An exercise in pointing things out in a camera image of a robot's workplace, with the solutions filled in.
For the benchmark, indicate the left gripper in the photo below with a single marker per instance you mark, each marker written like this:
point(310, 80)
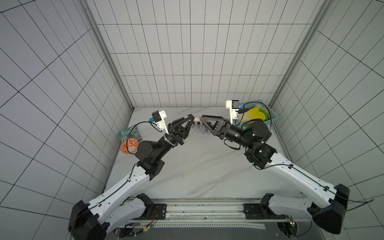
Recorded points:
point(179, 135)

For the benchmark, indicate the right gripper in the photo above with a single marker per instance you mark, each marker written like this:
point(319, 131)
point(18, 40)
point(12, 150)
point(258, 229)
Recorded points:
point(222, 128)

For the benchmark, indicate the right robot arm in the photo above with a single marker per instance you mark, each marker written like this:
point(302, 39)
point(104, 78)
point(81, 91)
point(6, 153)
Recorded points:
point(323, 203)

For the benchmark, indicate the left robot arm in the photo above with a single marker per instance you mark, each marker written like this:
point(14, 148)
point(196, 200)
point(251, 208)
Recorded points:
point(97, 218)

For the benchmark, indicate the clear acrylic lipstick organizer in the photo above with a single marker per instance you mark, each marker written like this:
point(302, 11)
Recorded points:
point(199, 128)

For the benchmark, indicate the teal plastic basket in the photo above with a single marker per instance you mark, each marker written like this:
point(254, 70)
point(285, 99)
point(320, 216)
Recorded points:
point(274, 116)

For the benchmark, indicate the green candy packet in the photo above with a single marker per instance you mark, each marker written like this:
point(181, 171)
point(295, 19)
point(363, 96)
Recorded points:
point(131, 132)

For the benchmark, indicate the orange patterned cup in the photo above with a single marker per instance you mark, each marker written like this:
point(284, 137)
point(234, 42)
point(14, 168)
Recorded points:
point(129, 146)

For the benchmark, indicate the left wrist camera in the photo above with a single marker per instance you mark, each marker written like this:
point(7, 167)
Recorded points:
point(158, 117)

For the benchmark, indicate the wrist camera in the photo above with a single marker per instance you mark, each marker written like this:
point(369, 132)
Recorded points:
point(233, 106)
point(158, 117)

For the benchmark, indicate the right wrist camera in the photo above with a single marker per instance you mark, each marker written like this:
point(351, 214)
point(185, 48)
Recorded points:
point(233, 106)

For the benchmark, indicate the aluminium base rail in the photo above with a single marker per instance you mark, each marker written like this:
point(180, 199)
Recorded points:
point(226, 213)

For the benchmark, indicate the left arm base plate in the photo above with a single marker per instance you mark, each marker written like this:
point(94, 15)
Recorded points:
point(156, 212)

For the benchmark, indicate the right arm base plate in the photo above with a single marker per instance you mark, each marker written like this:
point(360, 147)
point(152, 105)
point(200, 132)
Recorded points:
point(260, 212)

